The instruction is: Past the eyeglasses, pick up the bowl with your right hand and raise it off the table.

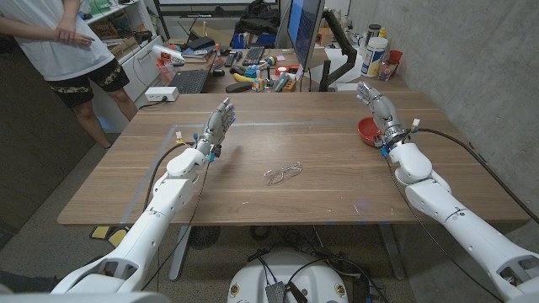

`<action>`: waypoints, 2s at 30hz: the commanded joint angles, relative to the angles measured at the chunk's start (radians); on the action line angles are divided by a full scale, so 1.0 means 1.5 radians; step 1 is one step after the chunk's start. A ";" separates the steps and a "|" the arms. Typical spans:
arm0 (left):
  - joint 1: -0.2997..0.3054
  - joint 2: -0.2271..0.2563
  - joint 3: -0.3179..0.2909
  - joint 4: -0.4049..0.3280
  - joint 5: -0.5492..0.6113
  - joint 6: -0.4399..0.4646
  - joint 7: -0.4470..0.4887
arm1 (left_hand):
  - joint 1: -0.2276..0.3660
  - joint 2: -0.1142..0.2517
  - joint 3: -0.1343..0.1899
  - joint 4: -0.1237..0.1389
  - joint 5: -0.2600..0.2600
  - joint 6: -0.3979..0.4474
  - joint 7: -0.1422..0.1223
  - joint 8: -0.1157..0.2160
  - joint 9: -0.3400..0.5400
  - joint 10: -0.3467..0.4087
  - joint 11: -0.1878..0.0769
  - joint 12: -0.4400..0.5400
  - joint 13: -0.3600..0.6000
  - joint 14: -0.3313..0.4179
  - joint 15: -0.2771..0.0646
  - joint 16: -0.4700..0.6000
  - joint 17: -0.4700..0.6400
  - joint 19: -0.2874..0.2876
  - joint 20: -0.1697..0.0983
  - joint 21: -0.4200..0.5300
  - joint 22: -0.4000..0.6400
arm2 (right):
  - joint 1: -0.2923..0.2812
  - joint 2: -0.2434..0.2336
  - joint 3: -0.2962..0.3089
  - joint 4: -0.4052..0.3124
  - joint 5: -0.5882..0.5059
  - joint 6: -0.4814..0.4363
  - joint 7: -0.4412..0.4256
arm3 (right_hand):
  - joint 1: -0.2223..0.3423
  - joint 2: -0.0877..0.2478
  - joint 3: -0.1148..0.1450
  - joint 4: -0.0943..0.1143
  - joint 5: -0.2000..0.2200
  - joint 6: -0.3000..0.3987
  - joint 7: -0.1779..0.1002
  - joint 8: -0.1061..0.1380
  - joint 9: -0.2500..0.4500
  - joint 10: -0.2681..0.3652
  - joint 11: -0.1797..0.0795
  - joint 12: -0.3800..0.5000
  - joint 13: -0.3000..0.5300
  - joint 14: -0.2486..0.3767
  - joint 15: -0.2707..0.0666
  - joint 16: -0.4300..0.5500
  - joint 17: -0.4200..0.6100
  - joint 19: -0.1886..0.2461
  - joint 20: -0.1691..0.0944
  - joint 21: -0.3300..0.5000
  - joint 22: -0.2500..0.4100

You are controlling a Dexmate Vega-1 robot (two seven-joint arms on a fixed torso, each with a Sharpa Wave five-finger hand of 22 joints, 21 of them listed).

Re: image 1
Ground black glasses case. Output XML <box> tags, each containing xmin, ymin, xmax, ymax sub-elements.
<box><xmin>225</xmin><ymin>81</ymin><xmax>253</xmax><ymax>94</ymax></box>

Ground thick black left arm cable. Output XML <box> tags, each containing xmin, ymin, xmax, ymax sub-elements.
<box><xmin>142</xmin><ymin>141</ymin><xmax>197</xmax><ymax>211</ymax></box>

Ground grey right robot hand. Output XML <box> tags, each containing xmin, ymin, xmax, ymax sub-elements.
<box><xmin>355</xmin><ymin>81</ymin><xmax>410</xmax><ymax>149</ymax></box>

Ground black backpack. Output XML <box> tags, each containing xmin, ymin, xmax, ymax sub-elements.
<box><xmin>233</xmin><ymin>0</ymin><xmax>282</xmax><ymax>37</ymax></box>

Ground white shelf unit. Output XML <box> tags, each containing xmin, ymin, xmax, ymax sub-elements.
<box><xmin>79</xmin><ymin>0</ymin><xmax>166</xmax><ymax>102</ymax></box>

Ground black keyboard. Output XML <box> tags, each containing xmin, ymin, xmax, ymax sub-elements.
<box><xmin>242</xmin><ymin>45</ymin><xmax>266</xmax><ymax>66</ymax></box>

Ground grey table leg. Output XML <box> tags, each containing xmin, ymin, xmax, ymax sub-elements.
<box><xmin>376</xmin><ymin>222</ymin><xmax>408</xmax><ymax>281</ymax></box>
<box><xmin>168</xmin><ymin>226</ymin><xmax>193</xmax><ymax>282</ymax></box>

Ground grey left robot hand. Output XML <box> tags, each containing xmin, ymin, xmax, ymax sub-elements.
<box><xmin>194</xmin><ymin>98</ymin><xmax>237</xmax><ymax>163</ymax></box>

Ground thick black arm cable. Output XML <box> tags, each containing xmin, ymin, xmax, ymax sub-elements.
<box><xmin>414</xmin><ymin>127</ymin><xmax>539</xmax><ymax>225</ymax></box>
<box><xmin>142</xmin><ymin>141</ymin><xmax>197</xmax><ymax>211</ymax></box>

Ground blue box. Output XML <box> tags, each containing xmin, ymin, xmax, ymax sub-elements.
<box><xmin>231</xmin><ymin>32</ymin><xmax>277</xmax><ymax>49</ymax></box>

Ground person in white t-shirt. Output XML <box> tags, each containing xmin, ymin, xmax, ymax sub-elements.
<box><xmin>0</xmin><ymin>0</ymin><xmax>139</xmax><ymax>149</ymax></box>

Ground computer monitor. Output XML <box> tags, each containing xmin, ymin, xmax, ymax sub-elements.
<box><xmin>286</xmin><ymin>0</ymin><xmax>326</xmax><ymax>71</ymax></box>

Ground white printed roll package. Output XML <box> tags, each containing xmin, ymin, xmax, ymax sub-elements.
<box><xmin>151</xmin><ymin>44</ymin><xmax>186</xmax><ymax>67</ymax></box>

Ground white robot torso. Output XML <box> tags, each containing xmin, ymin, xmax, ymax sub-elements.
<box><xmin>227</xmin><ymin>251</ymin><xmax>350</xmax><ymax>303</ymax></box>

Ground white wipes canister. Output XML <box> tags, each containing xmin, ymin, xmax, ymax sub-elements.
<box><xmin>360</xmin><ymin>36</ymin><xmax>389</xmax><ymax>78</ymax></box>

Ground black round fan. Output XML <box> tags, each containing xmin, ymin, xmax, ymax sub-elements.
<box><xmin>188</xmin><ymin>226</ymin><xmax>221</xmax><ymax>251</ymax></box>

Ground white power strip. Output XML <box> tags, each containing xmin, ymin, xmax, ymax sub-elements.
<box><xmin>144</xmin><ymin>86</ymin><xmax>180</xmax><ymax>103</ymax></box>

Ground clear frame eyeglasses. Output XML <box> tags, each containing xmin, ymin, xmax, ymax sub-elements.
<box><xmin>263</xmin><ymin>162</ymin><xmax>304</xmax><ymax>187</ymax></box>

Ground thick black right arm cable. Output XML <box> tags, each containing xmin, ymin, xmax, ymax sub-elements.
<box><xmin>414</xmin><ymin>127</ymin><xmax>539</xmax><ymax>225</ymax></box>

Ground red bowl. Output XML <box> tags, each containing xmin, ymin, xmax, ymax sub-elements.
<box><xmin>356</xmin><ymin>116</ymin><xmax>385</xmax><ymax>148</ymax></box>

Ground black laptop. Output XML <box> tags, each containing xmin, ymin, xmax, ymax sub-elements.
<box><xmin>167</xmin><ymin>52</ymin><xmax>219</xmax><ymax>94</ymax></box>

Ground red cup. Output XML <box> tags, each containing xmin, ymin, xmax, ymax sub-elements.
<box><xmin>387</xmin><ymin>50</ymin><xmax>403</xmax><ymax>76</ymax></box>

